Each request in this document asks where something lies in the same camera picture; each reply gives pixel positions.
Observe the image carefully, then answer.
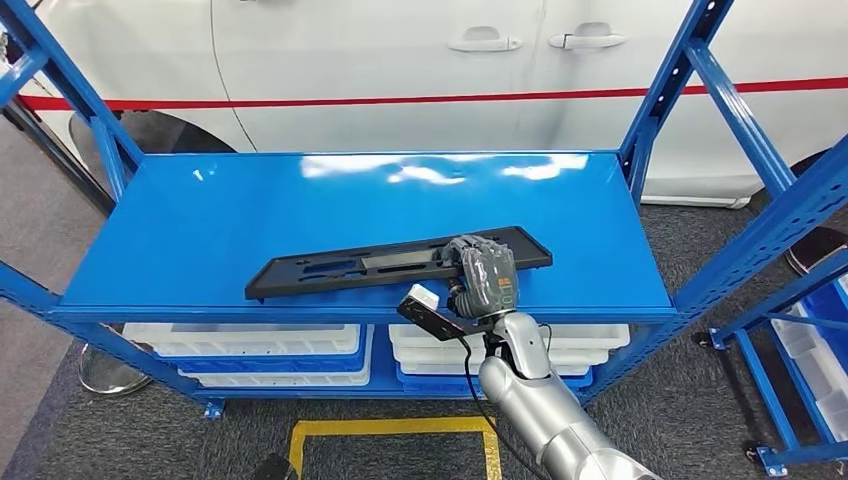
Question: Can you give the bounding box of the chrome stanchion post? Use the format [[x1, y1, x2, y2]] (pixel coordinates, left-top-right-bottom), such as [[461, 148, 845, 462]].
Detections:
[[0, 99, 117, 217], [77, 343, 154, 397]]

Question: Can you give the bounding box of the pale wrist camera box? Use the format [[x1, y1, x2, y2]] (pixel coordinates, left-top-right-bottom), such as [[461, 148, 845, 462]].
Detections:
[[405, 284, 441, 311]]

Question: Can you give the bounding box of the black plastic plate frame part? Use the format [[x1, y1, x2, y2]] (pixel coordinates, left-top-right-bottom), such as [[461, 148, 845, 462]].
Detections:
[[244, 225, 554, 303]]

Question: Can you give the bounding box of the black camera cable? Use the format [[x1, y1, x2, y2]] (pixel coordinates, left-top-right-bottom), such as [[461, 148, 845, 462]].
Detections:
[[460, 324, 554, 480]]

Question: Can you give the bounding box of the white car with red stripe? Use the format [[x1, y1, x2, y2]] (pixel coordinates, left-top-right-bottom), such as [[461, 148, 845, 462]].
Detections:
[[0, 0, 848, 210]]

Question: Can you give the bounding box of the blue metal shelf rack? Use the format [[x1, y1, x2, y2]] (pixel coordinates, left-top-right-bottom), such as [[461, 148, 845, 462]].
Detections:
[[0, 0, 848, 420]]

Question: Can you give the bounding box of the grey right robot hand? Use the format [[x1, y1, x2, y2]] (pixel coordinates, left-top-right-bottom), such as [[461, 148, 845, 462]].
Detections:
[[442, 234, 519, 319]]

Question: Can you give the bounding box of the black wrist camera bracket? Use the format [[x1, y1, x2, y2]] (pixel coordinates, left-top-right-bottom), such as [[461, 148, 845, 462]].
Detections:
[[397, 294, 505, 342]]

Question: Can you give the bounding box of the dark round floor base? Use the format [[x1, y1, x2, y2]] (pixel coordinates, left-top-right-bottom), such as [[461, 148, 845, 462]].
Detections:
[[784, 226, 848, 276]]

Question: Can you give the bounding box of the blue wheeled shelf rack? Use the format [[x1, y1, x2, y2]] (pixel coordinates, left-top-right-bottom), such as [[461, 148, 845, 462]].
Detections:
[[692, 248, 848, 478]]

